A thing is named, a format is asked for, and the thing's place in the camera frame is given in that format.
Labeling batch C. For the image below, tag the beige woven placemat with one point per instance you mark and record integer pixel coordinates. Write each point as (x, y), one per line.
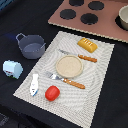
(71, 103)

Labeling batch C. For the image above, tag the round wooden plate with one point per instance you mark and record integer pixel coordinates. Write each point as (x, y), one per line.
(69, 66)

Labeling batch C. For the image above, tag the beige bowl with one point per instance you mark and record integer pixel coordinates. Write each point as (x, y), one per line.
(123, 14)

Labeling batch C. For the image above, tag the grey toy pot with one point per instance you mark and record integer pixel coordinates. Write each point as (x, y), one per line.
(31, 46)

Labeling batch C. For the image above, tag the yellow toy bread loaf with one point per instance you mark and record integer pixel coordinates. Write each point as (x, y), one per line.
(87, 45)

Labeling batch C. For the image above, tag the light blue toy carton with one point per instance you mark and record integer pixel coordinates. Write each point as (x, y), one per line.
(12, 68)

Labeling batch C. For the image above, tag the red toy tomato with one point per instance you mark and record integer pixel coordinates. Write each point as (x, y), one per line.
(52, 93)

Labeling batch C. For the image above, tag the knife with orange handle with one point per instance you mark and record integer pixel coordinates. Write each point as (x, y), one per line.
(80, 56)

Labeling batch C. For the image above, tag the fork with orange handle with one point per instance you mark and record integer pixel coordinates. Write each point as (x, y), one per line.
(70, 82)

